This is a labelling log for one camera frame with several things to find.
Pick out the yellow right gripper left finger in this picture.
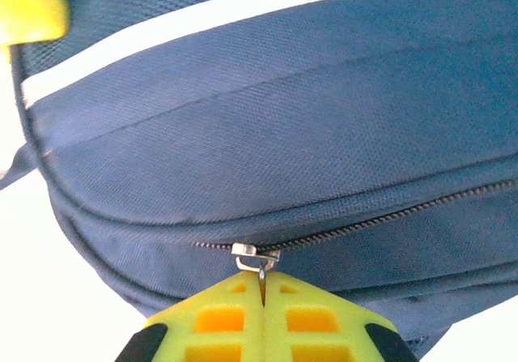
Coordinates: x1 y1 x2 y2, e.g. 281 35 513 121
114 272 265 362

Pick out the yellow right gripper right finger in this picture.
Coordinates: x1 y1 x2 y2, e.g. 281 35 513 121
264 270 421 362

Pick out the navy blue backpack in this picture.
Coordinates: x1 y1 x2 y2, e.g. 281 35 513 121
0 0 518 360

